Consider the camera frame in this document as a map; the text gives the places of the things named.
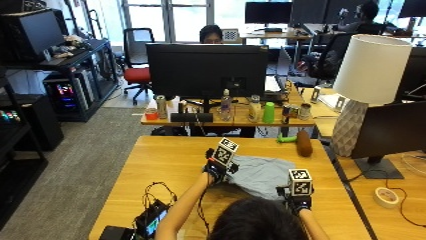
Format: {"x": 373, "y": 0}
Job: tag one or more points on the person's right hand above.
{"x": 299, "y": 202}

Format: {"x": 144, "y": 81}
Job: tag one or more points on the person's left hand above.
{"x": 215, "y": 169}

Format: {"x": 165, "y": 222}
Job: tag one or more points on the light blue cloth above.
{"x": 263, "y": 175}

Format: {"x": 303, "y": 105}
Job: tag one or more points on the white marker cube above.
{"x": 300, "y": 182}
{"x": 225, "y": 152}

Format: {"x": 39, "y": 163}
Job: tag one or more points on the black flat box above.
{"x": 192, "y": 117}

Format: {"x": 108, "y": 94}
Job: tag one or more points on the brown roller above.
{"x": 304, "y": 144}

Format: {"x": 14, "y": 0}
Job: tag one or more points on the clear water bottle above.
{"x": 225, "y": 106}

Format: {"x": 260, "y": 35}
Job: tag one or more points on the pale glass jar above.
{"x": 255, "y": 109}

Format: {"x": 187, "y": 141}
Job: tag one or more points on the red small cup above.
{"x": 152, "y": 115}

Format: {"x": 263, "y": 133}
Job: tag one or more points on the green plastic cup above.
{"x": 268, "y": 113}

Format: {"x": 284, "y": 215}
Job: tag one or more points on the dark drink can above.
{"x": 287, "y": 114}

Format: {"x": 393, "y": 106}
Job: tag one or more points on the white tape roll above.
{"x": 386, "y": 197}

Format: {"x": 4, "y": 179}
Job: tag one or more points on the grey glass jar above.
{"x": 305, "y": 111}

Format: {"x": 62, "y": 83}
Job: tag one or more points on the large black monitor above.
{"x": 207, "y": 70}

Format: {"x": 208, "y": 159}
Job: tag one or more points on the silver phone stand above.
{"x": 316, "y": 95}

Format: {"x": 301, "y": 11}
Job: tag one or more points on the black monitor on stand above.
{"x": 390, "y": 133}

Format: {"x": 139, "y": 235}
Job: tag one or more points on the red office chair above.
{"x": 137, "y": 68}

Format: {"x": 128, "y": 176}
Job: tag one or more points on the black small box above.
{"x": 116, "y": 233}

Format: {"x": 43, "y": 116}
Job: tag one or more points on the white marker board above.
{"x": 229, "y": 35}

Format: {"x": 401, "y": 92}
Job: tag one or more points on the computer tower with lights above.
{"x": 67, "y": 95}

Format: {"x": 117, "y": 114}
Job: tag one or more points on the white table lamp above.
{"x": 366, "y": 76}

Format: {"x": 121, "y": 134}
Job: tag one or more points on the black office chair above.
{"x": 330, "y": 58}

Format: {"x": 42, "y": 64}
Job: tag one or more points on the black shelf unit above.
{"x": 67, "y": 66}

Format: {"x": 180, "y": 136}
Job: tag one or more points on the black rack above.
{"x": 20, "y": 150}

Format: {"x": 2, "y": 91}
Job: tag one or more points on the black background monitor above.
{"x": 268, "y": 12}
{"x": 313, "y": 11}

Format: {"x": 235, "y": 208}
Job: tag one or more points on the black screen on shelf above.
{"x": 34, "y": 35}

